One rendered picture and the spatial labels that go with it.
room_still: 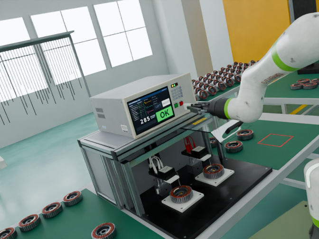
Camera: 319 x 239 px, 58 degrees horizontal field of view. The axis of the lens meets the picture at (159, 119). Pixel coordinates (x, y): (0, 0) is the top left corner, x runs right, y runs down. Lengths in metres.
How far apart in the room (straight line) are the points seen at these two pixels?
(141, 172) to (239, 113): 0.67
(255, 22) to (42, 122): 5.40
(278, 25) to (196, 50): 1.43
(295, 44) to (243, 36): 4.36
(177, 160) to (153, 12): 8.09
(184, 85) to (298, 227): 0.86
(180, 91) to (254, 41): 3.63
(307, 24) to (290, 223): 0.65
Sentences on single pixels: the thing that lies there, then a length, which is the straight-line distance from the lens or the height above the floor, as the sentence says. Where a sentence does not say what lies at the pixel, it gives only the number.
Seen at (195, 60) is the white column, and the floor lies 0.94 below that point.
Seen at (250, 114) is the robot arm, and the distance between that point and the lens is 1.16.
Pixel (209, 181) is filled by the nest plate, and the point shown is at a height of 0.78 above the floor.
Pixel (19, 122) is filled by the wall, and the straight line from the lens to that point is 7.60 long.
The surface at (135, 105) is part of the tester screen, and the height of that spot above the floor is 1.27.
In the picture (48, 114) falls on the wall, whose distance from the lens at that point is 7.75.
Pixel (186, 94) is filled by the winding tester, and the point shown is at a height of 1.21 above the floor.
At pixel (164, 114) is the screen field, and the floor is 1.16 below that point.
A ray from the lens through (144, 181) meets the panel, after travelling 1.61.
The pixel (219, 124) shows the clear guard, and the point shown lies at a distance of 1.44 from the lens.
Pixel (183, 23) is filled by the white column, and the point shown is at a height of 1.61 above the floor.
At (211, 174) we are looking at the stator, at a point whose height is 0.81.
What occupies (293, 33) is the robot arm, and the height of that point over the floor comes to 1.47.
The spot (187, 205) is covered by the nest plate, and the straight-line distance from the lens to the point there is 1.40.
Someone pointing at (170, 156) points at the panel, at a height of 0.87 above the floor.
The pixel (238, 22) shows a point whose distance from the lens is 5.19.
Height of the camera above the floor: 1.56
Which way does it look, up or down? 16 degrees down
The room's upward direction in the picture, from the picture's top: 15 degrees counter-clockwise
